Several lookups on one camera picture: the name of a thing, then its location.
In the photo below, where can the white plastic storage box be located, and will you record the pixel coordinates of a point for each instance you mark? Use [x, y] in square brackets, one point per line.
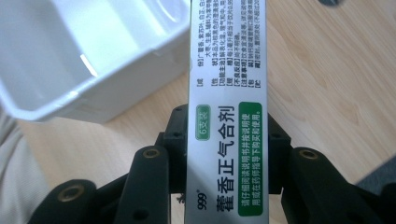
[124, 81]

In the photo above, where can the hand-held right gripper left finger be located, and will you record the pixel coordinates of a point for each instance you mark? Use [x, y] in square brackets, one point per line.
[177, 149]

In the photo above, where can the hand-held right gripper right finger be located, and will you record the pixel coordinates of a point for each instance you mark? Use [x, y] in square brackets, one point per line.
[277, 155]

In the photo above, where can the green and white medicine box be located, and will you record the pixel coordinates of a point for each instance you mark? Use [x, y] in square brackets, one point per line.
[227, 77]

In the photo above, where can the round grey table grommet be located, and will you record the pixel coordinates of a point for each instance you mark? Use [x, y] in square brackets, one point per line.
[328, 2]

